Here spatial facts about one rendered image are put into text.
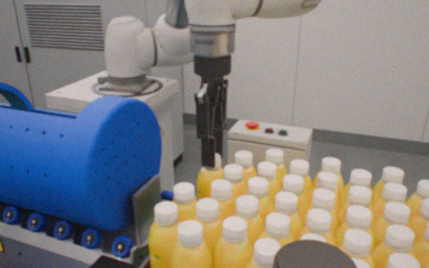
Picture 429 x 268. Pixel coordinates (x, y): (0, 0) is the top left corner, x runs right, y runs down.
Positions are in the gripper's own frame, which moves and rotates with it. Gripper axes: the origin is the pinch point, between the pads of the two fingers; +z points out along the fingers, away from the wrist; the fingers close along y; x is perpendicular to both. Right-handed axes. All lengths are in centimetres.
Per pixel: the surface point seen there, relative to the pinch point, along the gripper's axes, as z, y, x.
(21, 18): -10, -142, -206
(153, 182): 7.1, 7.1, -11.0
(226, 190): 2.3, 12.0, 7.5
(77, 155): -4.7, 21.4, -17.7
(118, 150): -2.4, 12.9, -15.0
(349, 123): 87, -276, 29
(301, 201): 5.8, 5.2, 20.6
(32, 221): 15.2, 20.0, -35.0
